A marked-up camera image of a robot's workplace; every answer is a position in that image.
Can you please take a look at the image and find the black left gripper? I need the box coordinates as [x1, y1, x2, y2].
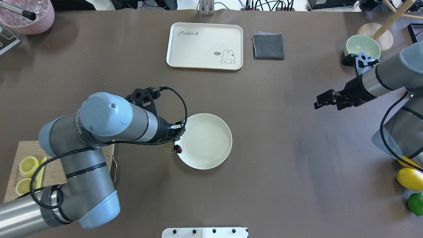
[155, 117, 186, 144]

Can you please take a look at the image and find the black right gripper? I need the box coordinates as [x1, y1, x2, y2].
[313, 75, 376, 110]

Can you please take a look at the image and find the cream round plate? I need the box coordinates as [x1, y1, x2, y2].
[175, 113, 233, 170]

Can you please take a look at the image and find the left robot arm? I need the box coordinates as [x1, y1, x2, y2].
[1, 91, 186, 238]

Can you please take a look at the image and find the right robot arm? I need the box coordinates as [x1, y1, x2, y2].
[313, 42, 423, 165]

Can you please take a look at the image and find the cream rabbit tray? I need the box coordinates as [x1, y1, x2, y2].
[166, 22, 244, 70]

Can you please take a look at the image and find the green bowl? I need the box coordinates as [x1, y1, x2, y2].
[344, 35, 381, 60]

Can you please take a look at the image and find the grey folded cloth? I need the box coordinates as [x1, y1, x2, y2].
[252, 31, 285, 60]

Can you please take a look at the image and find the wooden cup stand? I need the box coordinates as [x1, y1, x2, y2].
[357, 0, 422, 53]

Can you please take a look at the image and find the yellow lemon outer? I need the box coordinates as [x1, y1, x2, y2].
[397, 156, 421, 169]

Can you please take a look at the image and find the wine glass rack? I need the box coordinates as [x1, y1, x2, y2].
[407, 23, 423, 44]

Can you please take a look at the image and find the yellow lemon near lime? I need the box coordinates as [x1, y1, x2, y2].
[396, 168, 423, 191]

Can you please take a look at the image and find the green lime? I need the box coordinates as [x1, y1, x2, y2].
[407, 192, 423, 216]

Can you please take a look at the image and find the yellow plastic knife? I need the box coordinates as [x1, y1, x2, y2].
[34, 156, 48, 189]

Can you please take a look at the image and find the lemon slice upper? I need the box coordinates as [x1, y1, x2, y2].
[18, 156, 40, 178]

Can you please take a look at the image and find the lemon slice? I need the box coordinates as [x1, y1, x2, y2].
[15, 178, 32, 196]
[18, 156, 40, 178]

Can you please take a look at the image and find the lemon slice lower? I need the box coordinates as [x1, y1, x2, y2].
[15, 178, 32, 196]

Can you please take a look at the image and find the pink ice bowl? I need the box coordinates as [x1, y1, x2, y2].
[0, 0, 55, 35]

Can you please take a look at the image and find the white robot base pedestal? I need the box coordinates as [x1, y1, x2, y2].
[161, 226, 249, 238]

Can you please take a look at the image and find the aluminium frame post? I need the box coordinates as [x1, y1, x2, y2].
[198, 0, 215, 16]

